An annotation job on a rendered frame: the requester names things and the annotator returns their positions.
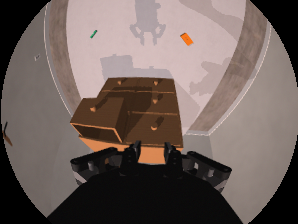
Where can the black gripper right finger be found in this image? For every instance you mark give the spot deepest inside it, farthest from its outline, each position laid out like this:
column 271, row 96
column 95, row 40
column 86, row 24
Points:
column 214, row 172

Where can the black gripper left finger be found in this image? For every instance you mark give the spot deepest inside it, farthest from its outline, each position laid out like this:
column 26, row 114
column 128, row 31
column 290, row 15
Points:
column 88, row 165

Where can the dark brown drawer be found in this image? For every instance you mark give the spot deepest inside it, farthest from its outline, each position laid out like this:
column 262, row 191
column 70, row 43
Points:
column 152, row 85
column 108, row 113
column 166, row 129
column 121, row 84
column 155, row 103
column 128, row 96

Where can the brown wooden chest of drawers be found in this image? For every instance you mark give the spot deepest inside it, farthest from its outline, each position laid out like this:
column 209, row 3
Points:
column 149, row 153

